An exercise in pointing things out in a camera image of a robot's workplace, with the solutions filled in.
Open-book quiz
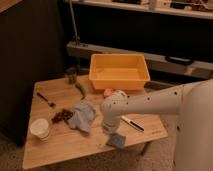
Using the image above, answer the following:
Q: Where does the orange round toy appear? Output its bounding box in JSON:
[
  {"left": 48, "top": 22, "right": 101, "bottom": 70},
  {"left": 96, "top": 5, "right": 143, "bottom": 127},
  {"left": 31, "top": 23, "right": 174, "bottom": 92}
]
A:
[{"left": 103, "top": 88, "right": 114, "bottom": 98}]

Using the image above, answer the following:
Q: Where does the metal vertical pole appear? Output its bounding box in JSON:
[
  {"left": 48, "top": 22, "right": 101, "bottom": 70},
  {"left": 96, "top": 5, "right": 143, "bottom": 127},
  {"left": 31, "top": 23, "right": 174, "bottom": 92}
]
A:
[{"left": 69, "top": 0, "right": 80, "bottom": 46}]

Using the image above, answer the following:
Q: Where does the dark metal spoon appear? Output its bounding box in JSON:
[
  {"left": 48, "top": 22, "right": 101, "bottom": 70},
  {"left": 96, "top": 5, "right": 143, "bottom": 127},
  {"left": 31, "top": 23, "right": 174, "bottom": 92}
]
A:
[{"left": 37, "top": 92, "right": 56, "bottom": 108}]

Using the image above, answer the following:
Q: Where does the grey metal rail beam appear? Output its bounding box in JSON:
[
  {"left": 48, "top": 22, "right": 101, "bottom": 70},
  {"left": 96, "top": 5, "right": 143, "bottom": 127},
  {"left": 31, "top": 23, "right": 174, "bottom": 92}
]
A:
[{"left": 66, "top": 41, "right": 213, "bottom": 79}]

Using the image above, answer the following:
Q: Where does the wooden table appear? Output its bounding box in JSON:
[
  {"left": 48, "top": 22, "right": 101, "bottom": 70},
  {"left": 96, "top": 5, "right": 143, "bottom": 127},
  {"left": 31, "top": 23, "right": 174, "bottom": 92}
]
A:
[{"left": 21, "top": 74, "right": 169, "bottom": 170}]

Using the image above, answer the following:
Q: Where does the yellow plastic bin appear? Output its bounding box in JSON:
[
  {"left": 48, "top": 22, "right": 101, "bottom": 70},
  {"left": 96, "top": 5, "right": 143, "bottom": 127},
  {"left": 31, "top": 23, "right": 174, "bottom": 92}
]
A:
[{"left": 89, "top": 54, "right": 150, "bottom": 90}]

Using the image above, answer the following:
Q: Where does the small dark green cup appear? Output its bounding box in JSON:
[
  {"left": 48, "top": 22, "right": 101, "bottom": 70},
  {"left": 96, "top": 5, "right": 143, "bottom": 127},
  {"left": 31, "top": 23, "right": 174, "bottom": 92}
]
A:
[{"left": 66, "top": 67, "right": 77, "bottom": 84}]

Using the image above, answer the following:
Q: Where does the upper wooden shelf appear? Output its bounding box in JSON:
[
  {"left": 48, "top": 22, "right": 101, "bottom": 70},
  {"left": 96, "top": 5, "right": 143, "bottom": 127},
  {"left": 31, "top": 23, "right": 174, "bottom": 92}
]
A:
[{"left": 64, "top": 0, "right": 213, "bottom": 20}]

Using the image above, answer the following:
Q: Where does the green chili pepper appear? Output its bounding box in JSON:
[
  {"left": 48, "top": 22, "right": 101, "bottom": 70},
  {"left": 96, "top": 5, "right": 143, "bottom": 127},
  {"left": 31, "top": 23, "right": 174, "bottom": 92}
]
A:
[{"left": 75, "top": 82, "right": 86, "bottom": 100}]

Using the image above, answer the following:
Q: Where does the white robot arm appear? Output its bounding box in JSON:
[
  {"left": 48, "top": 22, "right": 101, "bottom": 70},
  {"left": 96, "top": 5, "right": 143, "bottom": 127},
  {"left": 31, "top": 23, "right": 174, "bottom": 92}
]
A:
[{"left": 100, "top": 79, "right": 213, "bottom": 171}]

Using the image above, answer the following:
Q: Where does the white paper cup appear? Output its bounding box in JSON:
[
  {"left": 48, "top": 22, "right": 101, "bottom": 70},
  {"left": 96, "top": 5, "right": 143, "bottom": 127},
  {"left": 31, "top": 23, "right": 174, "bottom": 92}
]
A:
[{"left": 30, "top": 118, "right": 50, "bottom": 140}]

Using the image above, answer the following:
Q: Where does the blue sponge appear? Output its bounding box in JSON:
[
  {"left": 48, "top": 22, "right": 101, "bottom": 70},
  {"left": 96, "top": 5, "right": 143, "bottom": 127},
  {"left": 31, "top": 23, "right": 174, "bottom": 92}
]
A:
[{"left": 106, "top": 133, "right": 126, "bottom": 149}]

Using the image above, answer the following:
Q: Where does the black white marker pen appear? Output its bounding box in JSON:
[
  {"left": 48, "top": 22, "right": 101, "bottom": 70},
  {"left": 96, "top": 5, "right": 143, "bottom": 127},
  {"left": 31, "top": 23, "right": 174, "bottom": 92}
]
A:
[{"left": 121, "top": 116, "right": 144, "bottom": 132}]

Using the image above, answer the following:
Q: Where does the light blue cloth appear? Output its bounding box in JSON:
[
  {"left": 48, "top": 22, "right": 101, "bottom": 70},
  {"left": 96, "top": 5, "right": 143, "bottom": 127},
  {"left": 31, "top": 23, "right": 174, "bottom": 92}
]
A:
[{"left": 68, "top": 100, "right": 96, "bottom": 133}]

